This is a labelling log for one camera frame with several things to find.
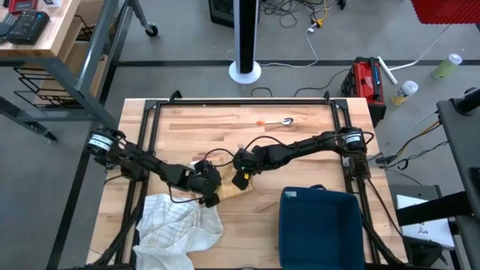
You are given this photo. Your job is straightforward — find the black aluminium table frame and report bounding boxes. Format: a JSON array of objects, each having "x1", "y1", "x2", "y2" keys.
[{"x1": 70, "y1": 96, "x2": 413, "y2": 270}]

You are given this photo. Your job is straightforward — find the black floor box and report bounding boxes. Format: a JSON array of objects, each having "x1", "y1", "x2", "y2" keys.
[{"x1": 208, "y1": 0, "x2": 236, "y2": 29}]

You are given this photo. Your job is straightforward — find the navy fabric storage bin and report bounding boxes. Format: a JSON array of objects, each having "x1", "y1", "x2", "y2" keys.
[{"x1": 278, "y1": 183, "x2": 366, "y2": 270}]

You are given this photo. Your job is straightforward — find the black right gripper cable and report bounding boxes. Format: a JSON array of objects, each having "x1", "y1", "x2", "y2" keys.
[{"x1": 204, "y1": 134, "x2": 297, "y2": 169}]

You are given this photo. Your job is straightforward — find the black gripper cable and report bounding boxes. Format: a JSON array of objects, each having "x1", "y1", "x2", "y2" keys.
[
  {"x1": 166, "y1": 183, "x2": 206, "y2": 205},
  {"x1": 204, "y1": 134, "x2": 297, "y2": 169}
]

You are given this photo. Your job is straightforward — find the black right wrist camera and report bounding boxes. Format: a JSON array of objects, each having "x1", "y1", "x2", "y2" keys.
[{"x1": 231, "y1": 170, "x2": 251, "y2": 191}]

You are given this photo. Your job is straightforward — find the white waffle towel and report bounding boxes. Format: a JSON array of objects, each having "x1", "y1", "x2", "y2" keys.
[{"x1": 133, "y1": 193, "x2": 225, "y2": 270}]

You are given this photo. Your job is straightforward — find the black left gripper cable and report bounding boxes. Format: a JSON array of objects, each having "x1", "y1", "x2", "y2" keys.
[{"x1": 166, "y1": 183, "x2": 206, "y2": 205}]

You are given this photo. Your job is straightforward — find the metal spoon orange handle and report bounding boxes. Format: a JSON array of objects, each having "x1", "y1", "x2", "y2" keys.
[{"x1": 256, "y1": 117, "x2": 294, "y2": 127}]

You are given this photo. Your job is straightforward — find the short black floor cable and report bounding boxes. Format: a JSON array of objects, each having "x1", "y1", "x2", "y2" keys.
[{"x1": 250, "y1": 86, "x2": 274, "y2": 99}]

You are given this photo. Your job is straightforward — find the yellow checked towel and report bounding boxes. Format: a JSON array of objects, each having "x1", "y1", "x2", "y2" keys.
[{"x1": 190, "y1": 159, "x2": 255, "y2": 202}]

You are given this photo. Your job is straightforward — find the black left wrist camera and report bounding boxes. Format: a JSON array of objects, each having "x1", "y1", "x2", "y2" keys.
[{"x1": 204, "y1": 193, "x2": 221, "y2": 209}]

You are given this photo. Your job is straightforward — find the black keypad device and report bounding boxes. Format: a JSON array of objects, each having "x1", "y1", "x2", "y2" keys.
[{"x1": 4, "y1": 10, "x2": 50, "y2": 46}]

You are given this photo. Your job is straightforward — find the white power cable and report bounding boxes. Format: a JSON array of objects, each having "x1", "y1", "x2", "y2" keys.
[{"x1": 225, "y1": 22, "x2": 320, "y2": 69}]

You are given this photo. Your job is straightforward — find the wooden workbench grey frame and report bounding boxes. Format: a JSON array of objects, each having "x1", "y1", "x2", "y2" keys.
[{"x1": 0, "y1": 0, "x2": 158, "y2": 143}]

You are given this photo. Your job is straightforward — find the red black tool case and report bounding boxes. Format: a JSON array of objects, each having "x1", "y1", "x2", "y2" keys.
[{"x1": 340, "y1": 55, "x2": 388, "y2": 121}]

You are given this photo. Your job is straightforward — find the red foam panel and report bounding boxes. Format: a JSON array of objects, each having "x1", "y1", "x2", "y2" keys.
[{"x1": 410, "y1": 0, "x2": 480, "y2": 26}]

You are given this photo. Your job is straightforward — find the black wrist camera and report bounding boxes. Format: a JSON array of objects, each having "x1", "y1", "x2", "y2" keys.
[
  {"x1": 231, "y1": 170, "x2": 251, "y2": 191},
  {"x1": 204, "y1": 193, "x2": 221, "y2": 209}
]

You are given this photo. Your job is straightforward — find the green wipes canister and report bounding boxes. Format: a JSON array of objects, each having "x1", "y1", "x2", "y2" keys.
[{"x1": 430, "y1": 52, "x2": 464, "y2": 80}]

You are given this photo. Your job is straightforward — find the black orange cable bundle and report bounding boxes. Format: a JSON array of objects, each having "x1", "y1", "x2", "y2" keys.
[{"x1": 374, "y1": 119, "x2": 449, "y2": 172}]

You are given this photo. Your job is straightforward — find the white plastic tube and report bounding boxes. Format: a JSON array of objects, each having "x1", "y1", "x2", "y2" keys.
[{"x1": 376, "y1": 55, "x2": 398, "y2": 86}]

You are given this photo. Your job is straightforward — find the thin white floor cable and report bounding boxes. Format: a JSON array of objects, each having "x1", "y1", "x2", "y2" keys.
[{"x1": 388, "y1": 24, "x2": 451, "y2": 72}]

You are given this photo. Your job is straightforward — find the long black floor cable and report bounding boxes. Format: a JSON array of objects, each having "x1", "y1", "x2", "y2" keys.
[{"x1": 292, "y1": 67, "x2": 352, "y2": 99}]

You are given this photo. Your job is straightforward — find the black floor cable tangle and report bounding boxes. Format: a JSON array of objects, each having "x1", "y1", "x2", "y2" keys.
[{"x1": 258, "y1": 0, "x2": 346, "y2": 29}]

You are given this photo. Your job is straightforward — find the red flat device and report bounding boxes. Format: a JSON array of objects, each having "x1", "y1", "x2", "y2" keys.
[{"x1": 6, "y1": 0, "x2": 39, "y2": 14}]

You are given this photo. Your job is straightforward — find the white paper sheet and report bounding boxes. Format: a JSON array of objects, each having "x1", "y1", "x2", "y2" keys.
[{"x1": 395, "y1": 193, "x2": 455, "y2": 248}]

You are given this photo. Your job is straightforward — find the black wire rack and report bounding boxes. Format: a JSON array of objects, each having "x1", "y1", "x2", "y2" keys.
[{"x1": 13, "y1": 14, "x2": 106, "y2": 110}]

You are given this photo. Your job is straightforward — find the grey equipment cart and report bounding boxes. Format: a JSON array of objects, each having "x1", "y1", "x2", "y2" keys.
[{"x1": 395, "y1": 85, "x2": 480, "y2": 270}]

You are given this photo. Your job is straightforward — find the yellow white wipes canister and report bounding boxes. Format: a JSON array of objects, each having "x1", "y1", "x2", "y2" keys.
[{"x1": 390, "y1": 79, "x2": 419, "y2": 107}]

